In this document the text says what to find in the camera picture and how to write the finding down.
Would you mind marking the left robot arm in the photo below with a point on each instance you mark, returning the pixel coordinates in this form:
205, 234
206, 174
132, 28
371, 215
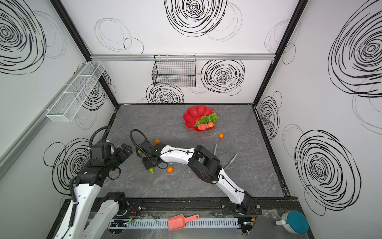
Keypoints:
84, 189

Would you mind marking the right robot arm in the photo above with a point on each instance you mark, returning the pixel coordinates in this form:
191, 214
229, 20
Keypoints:
205, 165

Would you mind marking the pink plastic scoop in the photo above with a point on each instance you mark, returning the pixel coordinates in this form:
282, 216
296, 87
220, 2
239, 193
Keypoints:
179, 222

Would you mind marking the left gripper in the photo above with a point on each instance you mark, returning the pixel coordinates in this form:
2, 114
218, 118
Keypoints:
124, 151

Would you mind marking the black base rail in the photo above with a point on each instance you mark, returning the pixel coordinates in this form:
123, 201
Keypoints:
216, 204

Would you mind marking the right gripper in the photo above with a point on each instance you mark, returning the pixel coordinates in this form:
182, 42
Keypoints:
147, 161

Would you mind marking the black wire basket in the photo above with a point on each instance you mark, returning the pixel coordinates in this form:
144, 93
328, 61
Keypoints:
176, 70

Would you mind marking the white wire shelf basket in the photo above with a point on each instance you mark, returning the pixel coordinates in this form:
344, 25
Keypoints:
83, 91

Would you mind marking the metal kitchen tongs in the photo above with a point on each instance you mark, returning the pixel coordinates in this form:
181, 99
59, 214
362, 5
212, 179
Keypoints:
226, 155

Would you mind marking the green fake grape bunch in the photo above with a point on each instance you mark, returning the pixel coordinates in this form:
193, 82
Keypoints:
207, 119

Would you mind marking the teal and white container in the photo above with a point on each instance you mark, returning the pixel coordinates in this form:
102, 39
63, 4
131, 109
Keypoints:
294, 222

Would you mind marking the red flower-shaped fruit bowl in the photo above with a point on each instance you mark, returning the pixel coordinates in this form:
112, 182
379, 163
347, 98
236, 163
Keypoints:
194, 114

